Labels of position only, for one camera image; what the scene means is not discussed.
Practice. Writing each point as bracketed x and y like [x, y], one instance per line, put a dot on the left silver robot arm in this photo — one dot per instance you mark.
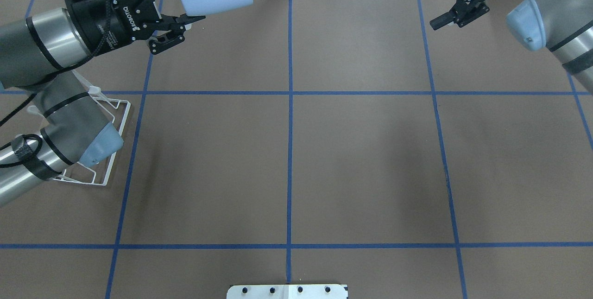
[40, 55]

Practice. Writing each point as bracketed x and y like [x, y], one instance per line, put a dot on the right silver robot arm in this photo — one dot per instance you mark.
[564, 27]

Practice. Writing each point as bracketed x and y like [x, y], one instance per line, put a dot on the white wire cup rack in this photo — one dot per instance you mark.
[78, 130]

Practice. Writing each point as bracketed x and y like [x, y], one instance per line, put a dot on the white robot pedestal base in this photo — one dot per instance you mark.
[288, 291]

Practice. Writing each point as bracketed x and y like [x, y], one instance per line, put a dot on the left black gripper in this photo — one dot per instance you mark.
[107, 20]

